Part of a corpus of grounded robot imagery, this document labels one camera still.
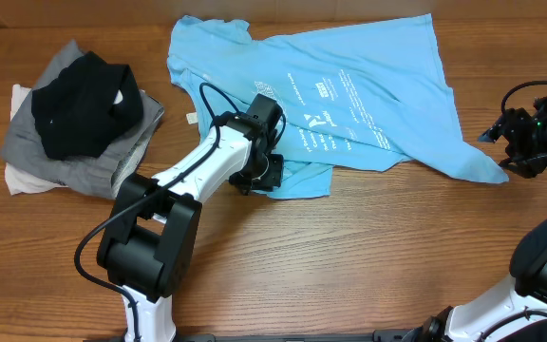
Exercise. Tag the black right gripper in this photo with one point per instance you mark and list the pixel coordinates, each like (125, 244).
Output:
(508, 125)

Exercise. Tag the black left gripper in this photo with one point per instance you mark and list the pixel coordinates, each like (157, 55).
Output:
(273, 174)

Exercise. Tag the light blue printed t-shirt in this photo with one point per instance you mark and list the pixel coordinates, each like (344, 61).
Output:
(365, 96)

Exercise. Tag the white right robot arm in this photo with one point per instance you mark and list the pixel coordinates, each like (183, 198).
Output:
(520, 300)

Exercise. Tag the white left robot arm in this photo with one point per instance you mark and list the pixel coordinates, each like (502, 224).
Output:
(149, 238)

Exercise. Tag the grey folded garment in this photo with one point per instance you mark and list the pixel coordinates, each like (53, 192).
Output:
(103, 176)

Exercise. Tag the black folded garment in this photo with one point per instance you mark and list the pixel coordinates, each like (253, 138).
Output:
(89, 105)

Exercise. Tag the white folded garment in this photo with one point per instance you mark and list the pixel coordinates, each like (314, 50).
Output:
(27, 169)

